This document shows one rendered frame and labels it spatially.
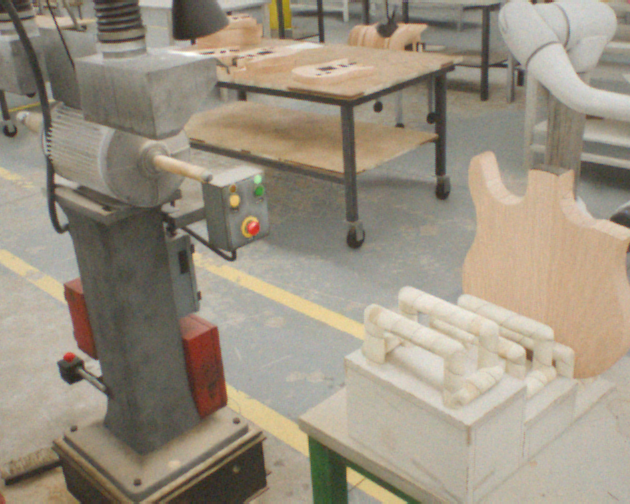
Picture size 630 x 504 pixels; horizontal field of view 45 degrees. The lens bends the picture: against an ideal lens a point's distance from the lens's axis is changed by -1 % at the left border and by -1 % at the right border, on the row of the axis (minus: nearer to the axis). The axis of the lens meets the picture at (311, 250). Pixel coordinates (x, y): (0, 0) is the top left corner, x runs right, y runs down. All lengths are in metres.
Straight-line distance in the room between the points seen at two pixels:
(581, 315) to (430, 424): 0.37
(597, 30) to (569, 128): 0.26
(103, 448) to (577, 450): 1.58
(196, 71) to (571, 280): 0.85
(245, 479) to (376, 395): 1.37
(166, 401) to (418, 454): 1.29
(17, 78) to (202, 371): 1.02
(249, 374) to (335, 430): 1.86
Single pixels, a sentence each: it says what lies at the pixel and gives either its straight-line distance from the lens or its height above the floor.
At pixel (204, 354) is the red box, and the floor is 0.54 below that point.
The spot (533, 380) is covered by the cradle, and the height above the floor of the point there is 1.06.
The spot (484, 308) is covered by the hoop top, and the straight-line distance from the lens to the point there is 1.41.
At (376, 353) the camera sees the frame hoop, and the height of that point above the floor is 1.13.
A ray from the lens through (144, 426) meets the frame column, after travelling 2.42.
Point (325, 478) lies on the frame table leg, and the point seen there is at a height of 0.80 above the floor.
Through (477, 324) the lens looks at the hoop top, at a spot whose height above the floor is 1.21.
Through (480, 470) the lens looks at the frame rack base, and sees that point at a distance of 1.25.
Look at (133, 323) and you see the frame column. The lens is 2.25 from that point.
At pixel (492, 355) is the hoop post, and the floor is 1.16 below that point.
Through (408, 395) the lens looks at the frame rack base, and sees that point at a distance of 1.23.
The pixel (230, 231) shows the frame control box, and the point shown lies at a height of 0.99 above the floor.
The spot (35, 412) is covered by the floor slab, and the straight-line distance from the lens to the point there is 3.33.
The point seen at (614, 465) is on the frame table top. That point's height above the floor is 0.93.
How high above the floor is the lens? 1.82
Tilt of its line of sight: 25 degrees down
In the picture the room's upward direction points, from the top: 4 degrees counter-clockwise
